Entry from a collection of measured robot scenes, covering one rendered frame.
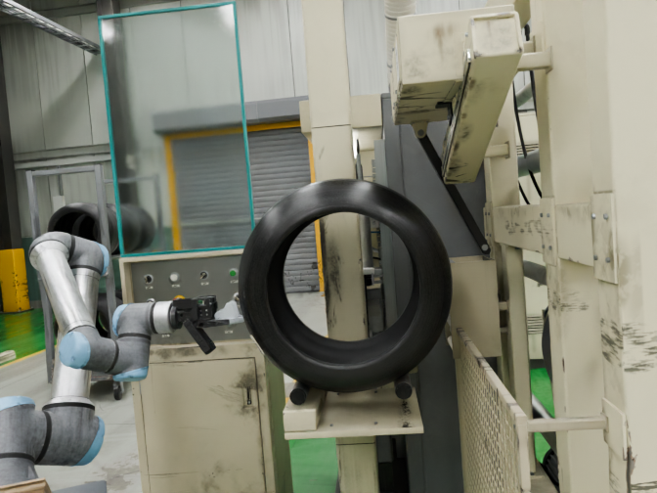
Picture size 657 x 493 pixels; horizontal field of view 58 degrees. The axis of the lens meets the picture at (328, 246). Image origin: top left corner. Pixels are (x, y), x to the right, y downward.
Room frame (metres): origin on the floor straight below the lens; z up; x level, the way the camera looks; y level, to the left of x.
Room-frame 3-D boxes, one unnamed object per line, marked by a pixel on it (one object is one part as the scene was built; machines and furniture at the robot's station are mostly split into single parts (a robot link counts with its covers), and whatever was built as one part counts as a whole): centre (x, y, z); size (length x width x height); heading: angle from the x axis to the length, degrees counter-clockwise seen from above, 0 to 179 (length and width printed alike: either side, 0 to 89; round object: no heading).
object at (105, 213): (5.44, 2.01, 0.96); 1.36 x 0.71 x 1.92; 171
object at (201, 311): (1.69, 0.39, 1.13); 0.12 x 0.08 x 0.09; 85
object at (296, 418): (1.74, 0.10, 0.84); 0.36 x 0.09 x 0.06; 175
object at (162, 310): (1.70, 0.47, 1.12); 0.10 x 0.05 x 0.09; 175
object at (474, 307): (1.92, -0.44, 1.05); 0.20 x 0.15 x 0.30; 175
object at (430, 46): (1.58, -0.33, 1.71); 0.61 x 0.25 x 0.15; 175
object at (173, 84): (2.37, 0.56, 1.75); 0.55 x 0.02 x 0.95; 85
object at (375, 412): (1.73, -0.04, 0.80); 0.37 x 0.36 x 0.02; 85
